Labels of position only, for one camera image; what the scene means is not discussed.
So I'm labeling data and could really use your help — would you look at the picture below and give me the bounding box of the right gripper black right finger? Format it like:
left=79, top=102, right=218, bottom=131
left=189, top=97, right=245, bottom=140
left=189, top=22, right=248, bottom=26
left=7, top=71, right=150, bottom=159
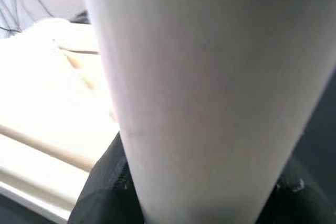
left=262, top=163, right=336, bottom=224

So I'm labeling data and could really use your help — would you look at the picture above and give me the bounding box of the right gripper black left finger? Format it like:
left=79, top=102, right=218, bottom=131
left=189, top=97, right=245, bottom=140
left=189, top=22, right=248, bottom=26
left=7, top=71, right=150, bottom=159
left=68, top=132, right=148, bottom=224

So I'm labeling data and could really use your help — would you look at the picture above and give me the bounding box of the white plastic children table top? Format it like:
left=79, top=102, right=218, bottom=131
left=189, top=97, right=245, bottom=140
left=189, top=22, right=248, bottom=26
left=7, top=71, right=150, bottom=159
left=0, top=18, right=123, bottom=224

